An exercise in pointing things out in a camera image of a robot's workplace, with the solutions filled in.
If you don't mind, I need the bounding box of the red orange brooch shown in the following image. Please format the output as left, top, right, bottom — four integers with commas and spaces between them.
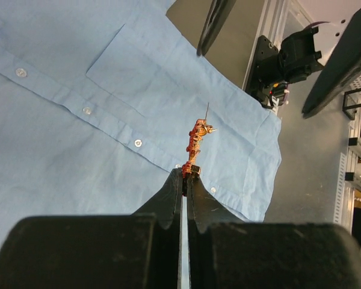
182, 104, 217, 197

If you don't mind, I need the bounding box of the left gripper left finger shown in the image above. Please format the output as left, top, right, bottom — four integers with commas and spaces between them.
0, 169, 183, 288

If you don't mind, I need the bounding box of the white slotted cable duct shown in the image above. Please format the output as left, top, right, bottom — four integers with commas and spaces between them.
333, 153, 347, 226

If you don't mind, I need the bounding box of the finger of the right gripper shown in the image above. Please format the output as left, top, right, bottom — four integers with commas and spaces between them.
196, 0, 236, 57
302, 8, 361, 118

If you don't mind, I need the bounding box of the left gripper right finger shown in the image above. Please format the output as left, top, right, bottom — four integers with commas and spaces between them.
186, 174, 361, 288

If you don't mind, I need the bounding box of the light blue button shirt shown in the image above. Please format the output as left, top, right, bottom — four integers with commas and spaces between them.
0, 1, 281, 247

